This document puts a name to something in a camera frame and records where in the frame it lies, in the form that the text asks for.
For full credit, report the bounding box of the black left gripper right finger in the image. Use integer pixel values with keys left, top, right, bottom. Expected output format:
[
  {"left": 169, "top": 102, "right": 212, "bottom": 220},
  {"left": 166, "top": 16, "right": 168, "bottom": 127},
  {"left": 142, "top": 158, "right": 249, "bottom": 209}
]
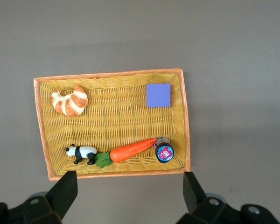
[{"left": 177, "top": 172, "right": 242, "bottom": 224}]

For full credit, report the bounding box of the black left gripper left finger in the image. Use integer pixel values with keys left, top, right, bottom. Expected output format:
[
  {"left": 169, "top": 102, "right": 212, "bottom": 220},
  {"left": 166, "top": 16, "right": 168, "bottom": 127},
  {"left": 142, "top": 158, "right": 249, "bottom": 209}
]
[{"left": 22, "top": 171, "right": 78, "bottom": 224}]

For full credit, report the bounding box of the yellow wicker basket orange rim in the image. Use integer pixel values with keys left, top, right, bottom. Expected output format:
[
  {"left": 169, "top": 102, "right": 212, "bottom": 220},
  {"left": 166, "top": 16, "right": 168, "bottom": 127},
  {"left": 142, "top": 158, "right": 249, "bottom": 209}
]
[{"left": 33, "top": 68, "right": 191, "bottom": 182}]

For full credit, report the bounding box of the toy panda figure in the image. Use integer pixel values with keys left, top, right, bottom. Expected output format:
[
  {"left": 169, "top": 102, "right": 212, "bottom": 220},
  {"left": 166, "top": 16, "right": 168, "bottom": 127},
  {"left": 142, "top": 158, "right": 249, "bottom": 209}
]
[{"left": 65, "top": 144, "right": 98, "bottom": 166}]

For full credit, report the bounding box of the small bottle with blue lid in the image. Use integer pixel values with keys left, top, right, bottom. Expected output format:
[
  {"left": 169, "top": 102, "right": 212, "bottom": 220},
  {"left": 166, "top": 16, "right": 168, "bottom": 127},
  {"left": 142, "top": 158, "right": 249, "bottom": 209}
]
[{"left": 153, "top": 136, "right": 175, "bottom": 163}]

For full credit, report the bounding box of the toy carrot with green leaves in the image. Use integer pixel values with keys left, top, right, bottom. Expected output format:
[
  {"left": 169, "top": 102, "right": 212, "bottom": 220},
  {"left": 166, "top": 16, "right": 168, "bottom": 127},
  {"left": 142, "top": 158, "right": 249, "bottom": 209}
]
[{"left": 94, "top": 137, "right": 158, "bottom": 169}]

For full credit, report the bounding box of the toy croissant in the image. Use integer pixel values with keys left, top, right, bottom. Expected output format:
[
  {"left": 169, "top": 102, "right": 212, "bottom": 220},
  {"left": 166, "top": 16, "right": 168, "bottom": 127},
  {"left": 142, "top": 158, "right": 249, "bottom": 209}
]
[{"left": 50, "top": 84, "right": 89, "bottom": 117}]

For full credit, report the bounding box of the purple foam cube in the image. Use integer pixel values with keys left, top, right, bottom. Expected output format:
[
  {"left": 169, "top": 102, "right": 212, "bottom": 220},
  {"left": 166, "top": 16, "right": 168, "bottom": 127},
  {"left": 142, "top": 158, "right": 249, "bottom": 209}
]
[{"left": 146, "top": 83, "right": 172, "bottom": 108}]

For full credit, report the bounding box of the brown table cloth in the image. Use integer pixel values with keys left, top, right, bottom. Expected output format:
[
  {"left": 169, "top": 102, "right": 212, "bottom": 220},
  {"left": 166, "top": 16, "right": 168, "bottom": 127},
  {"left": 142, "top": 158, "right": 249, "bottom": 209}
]
[{"left": 0, "top": 0, "right": 280, "bottom": 224}]

